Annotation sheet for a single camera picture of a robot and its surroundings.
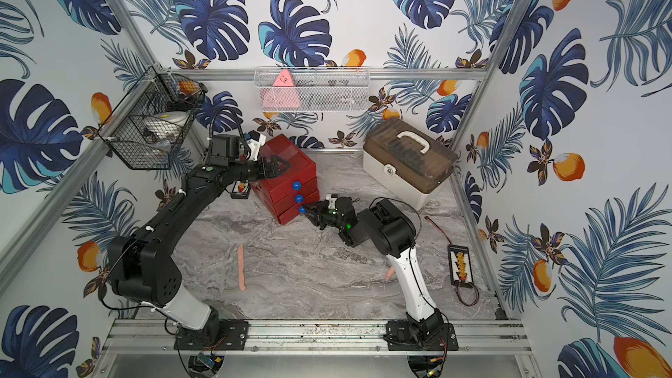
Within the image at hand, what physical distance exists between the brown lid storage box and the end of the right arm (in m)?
0.22

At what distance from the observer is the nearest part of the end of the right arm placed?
2.79ft

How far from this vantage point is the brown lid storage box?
912 mm
